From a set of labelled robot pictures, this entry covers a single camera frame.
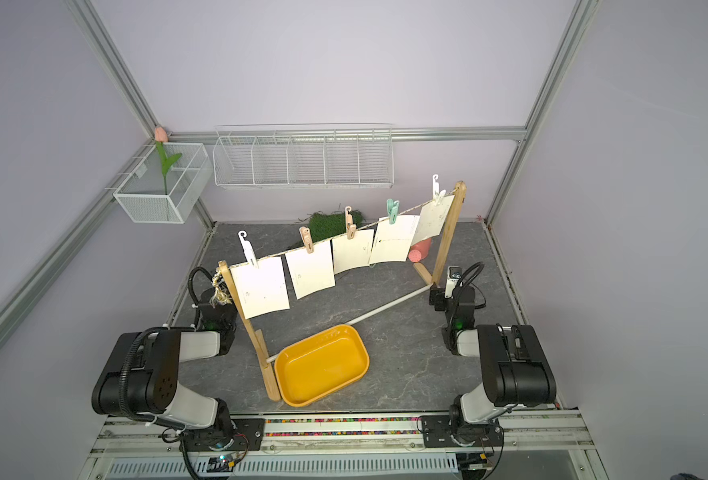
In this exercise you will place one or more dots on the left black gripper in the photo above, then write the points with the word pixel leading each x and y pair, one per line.
pixel 215 306

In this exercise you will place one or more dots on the long white wire basket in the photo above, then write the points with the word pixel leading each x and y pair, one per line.
pixel 310 156

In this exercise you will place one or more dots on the teal clothespin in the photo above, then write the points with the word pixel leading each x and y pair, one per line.
pixel 393 210

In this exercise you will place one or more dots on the postcard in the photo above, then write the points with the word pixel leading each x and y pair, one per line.
pixel 432 218
pixel 311 272
pixel 262 288
pixel 351 253
pixel 392 241

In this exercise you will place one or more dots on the pink artificial tulip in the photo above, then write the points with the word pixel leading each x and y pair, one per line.
pixel 167 162

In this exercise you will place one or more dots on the small white mesh basket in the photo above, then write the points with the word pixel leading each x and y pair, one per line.
pixel 142 196

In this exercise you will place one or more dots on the beige clothespin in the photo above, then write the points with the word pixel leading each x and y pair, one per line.
pixel 307 239
pixel 350 225

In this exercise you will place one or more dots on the green artificial grass patch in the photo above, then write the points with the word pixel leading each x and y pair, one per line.
pixel 324 226

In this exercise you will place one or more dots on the wooden clothesline stand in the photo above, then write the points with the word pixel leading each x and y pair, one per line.
pixel 225 284

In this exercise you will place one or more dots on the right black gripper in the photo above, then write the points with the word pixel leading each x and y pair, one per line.
pixel 441 300

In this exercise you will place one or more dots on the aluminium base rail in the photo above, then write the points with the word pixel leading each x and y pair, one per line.
pixel 527 443

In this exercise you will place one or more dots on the yellow plastic tray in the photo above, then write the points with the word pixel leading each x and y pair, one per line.
pixel 320 365

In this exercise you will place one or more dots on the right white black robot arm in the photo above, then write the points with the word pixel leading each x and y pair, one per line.
pixel 514 369

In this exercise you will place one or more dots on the white clothespin end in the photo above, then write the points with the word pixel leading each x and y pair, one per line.
pixel 437 193
pixel 248 249

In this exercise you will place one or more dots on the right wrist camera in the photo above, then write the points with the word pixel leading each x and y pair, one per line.
pixel 453 277

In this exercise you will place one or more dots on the pink watering can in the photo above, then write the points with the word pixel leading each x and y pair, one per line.
pixel 420 250

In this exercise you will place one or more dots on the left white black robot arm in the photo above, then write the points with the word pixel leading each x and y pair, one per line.
pixel 140 380

